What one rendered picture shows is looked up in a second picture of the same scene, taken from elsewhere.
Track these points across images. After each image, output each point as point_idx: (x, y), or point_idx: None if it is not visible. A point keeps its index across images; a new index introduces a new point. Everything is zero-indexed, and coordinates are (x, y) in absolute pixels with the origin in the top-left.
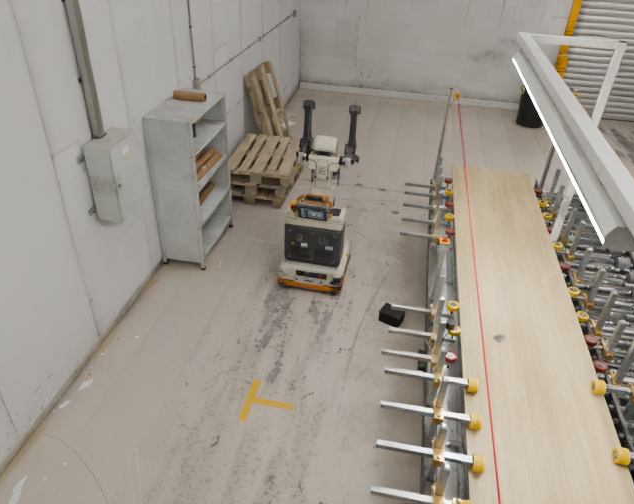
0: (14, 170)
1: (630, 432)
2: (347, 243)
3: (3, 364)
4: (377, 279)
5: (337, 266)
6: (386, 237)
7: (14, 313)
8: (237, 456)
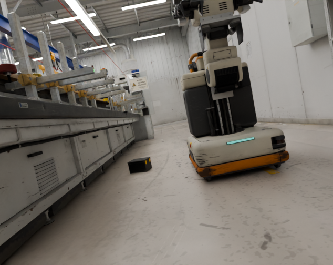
0: (276, 11)
1: None
2: (196, 143)
3: (270, 85)
4: (156, 183)
5: (193, 136)
6: (146, 241)
7: (273, 69)
8: None
